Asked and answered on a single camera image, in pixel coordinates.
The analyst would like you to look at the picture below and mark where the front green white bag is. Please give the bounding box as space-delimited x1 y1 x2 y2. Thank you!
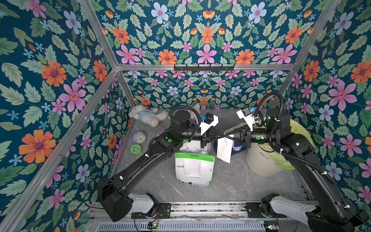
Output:
174 153 215 187

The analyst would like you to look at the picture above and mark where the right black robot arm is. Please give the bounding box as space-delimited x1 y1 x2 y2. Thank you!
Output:
226 92 370 232

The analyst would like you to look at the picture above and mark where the right blue white bag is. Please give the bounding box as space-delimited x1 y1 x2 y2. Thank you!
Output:
221 123 246 156

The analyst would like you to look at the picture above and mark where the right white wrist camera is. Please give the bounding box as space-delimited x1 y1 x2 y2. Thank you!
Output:
236 107 258 132

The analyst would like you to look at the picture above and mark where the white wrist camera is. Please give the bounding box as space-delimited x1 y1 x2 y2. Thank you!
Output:
236 107 258 132
200 113 219 135

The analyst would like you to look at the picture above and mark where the yellow-green bin liner bag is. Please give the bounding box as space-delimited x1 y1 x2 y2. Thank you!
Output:
266 118 315 171

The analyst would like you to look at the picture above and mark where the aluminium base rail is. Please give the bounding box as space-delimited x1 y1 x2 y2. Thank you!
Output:
92 201 319 222

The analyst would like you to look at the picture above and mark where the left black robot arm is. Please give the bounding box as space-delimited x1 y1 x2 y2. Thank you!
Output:
98 106 225 222

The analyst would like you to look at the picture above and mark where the white blue plush bear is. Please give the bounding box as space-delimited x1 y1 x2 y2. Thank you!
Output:
128 105 168 128

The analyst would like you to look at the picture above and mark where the bag white receipt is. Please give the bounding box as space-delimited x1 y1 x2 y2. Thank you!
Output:
216 138 231 163

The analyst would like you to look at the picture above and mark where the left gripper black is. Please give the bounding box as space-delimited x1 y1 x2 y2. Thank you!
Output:
175 128 222 150

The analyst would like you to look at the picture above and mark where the white trash bin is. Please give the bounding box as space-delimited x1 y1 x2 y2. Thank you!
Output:
245 144 284 177

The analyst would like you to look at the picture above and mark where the green white bag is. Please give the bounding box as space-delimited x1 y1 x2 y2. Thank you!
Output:
174 153 215 187
180 140 211 155

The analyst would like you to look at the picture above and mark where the black wall hook rail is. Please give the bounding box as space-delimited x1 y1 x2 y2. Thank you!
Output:
173 64 235 72

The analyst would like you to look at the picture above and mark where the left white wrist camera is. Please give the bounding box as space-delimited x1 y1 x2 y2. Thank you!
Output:
200 113 219 135

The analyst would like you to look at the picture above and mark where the middle green white bag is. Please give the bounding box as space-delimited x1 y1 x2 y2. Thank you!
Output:
180 140 211 155

